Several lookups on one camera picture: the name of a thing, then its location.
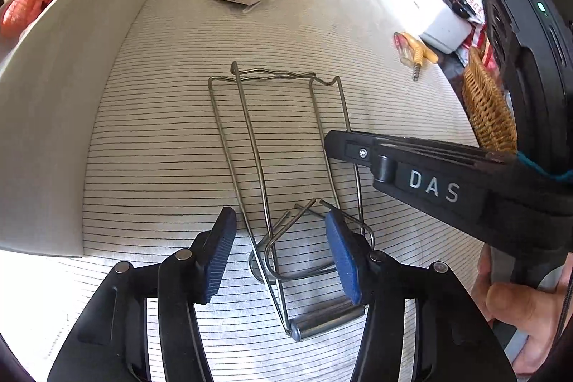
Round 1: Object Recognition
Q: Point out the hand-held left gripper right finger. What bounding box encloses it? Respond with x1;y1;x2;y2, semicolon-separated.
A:
324;209;515;382

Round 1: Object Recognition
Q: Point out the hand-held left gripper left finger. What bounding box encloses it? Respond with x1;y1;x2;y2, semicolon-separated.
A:
47;207;237;382

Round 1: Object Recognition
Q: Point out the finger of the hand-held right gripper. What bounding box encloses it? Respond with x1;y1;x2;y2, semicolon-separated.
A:
324;130;521;169

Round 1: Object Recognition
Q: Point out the metal wire rack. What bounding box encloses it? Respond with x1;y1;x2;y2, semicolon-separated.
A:
208;62;376;340

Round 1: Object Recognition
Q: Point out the white storage box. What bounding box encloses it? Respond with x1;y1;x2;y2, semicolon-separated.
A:
0;0;165;260

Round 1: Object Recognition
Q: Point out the person's right hand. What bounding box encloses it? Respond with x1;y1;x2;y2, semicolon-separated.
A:
472;248;567;374

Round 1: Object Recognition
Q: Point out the wicker basket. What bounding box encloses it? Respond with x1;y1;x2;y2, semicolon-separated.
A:
461;48;519;153

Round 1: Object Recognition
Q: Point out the striped white tablecloth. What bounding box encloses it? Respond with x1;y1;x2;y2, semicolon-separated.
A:
0;0;483;382

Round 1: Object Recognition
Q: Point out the orange mesh ball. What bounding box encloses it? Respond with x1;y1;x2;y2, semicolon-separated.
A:
1;0;53;39

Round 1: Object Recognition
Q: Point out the white case with black handles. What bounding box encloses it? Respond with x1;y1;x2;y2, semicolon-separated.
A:
389;0;478;54

